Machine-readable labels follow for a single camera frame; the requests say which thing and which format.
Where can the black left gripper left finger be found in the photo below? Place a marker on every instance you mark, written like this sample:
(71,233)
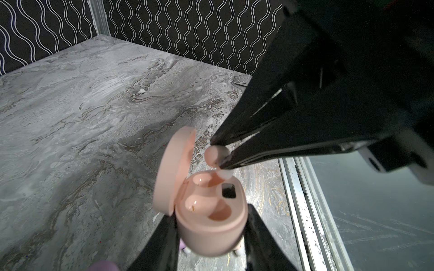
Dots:
(161,252)

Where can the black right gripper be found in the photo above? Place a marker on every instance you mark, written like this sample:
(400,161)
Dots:
(381,105)

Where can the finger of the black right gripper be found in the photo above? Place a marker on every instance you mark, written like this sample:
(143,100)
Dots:
(295,41)

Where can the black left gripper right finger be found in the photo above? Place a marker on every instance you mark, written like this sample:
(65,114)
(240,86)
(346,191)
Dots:
(262,251)

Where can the pink earbud charging case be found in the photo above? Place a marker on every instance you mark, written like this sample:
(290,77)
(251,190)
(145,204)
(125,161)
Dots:
(211,213)

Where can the purple earbud charging case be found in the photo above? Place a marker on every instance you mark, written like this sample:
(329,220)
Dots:
(103,265)

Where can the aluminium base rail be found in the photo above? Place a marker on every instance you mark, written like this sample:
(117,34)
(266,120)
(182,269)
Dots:
(319,242)

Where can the aluminium corner post right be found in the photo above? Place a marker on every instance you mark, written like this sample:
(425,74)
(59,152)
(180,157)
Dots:
(99,16)

